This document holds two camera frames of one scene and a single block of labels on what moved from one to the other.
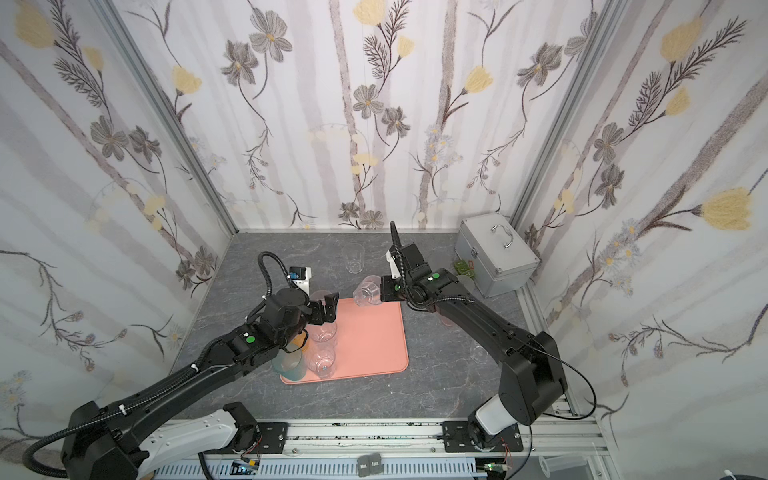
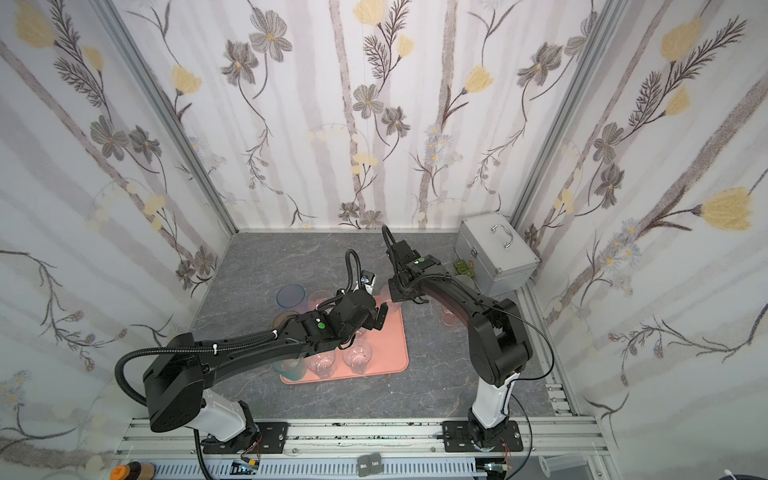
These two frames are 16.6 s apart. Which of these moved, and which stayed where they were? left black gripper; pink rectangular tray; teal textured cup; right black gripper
Moved: left black gripper
Stayed: pink rectangular tray; right black gripper; teal textured cup
